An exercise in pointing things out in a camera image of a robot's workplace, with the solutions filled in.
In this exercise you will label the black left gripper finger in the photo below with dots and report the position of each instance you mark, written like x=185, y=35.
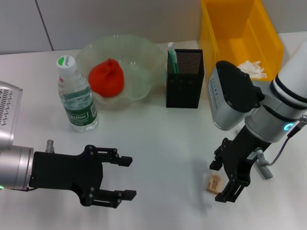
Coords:
x=129, y=195
x=126, y=161

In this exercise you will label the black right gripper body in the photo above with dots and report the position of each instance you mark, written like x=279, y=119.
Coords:
x=242, y=153

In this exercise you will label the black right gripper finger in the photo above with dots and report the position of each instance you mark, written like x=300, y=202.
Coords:
x=230, y=191
x=217, y=164

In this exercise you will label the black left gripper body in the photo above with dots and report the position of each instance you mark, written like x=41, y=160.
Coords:
x=67, y=172

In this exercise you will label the beige eraser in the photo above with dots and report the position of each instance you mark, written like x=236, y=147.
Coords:
x=213, y=183

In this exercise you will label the clear green-label water bottle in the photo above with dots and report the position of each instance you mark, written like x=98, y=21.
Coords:
x=79, y=105

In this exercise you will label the white paper ball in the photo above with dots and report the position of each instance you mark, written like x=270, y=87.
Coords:
x=254, y=69

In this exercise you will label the green utility knife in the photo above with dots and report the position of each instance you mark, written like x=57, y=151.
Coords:
x=173, y=60

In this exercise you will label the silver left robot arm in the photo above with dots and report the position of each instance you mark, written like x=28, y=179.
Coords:
x=12, y=165

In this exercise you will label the black mesh pen holder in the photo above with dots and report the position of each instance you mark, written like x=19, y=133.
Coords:
x=183, y=93

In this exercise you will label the green glass fruit bowl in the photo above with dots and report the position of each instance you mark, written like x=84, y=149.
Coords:
x=141, y=72

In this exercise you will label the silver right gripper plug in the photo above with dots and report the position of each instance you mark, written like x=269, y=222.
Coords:
x=260, y=157

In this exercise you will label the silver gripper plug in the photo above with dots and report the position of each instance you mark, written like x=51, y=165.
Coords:
x=260, y=157
x=50, y=145

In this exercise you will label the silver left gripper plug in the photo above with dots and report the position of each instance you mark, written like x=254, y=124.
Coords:
x=50, y=145

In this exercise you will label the yellow plastic bin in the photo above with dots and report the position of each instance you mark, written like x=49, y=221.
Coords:
x=242, y=36

